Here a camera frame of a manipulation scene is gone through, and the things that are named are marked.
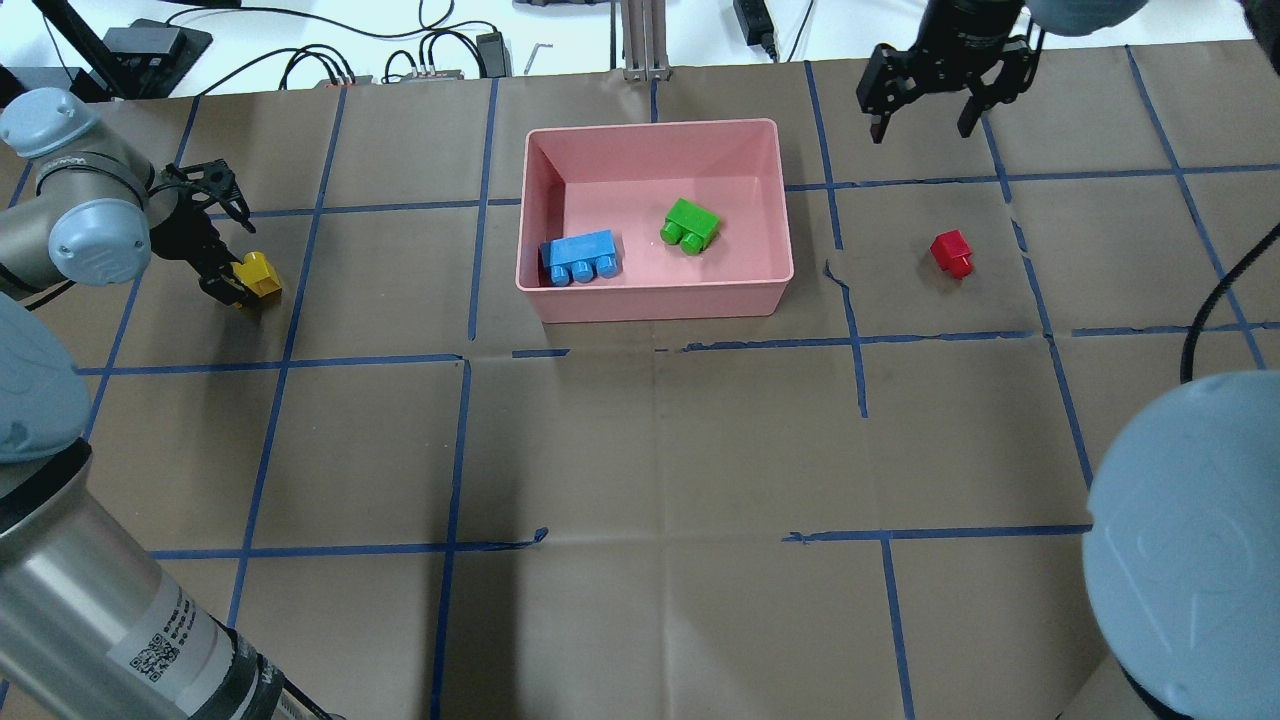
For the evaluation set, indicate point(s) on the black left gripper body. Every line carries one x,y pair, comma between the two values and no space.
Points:
186,232

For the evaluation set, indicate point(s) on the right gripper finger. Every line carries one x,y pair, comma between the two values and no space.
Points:
878,127
973,111

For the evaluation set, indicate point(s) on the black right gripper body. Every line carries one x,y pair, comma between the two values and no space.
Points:
968,40

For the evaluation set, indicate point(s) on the yellow toy block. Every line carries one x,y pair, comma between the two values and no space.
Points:
258,277

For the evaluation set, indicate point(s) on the red toy block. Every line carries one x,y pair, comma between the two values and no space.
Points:
953,254

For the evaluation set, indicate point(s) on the green toy block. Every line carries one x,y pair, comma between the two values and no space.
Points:
690,227

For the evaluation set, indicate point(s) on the blue toy block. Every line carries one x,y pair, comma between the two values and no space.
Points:
580,258

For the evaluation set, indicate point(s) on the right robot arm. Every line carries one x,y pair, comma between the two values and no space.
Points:
1180,564

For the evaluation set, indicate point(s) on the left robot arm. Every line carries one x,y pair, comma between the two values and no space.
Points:
93,627

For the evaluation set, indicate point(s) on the pink plastic box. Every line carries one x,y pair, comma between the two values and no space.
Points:
625,179

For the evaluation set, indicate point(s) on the black power adapter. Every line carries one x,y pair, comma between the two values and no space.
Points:
493,55

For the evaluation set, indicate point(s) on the aluminium frame post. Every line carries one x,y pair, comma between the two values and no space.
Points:
644,51

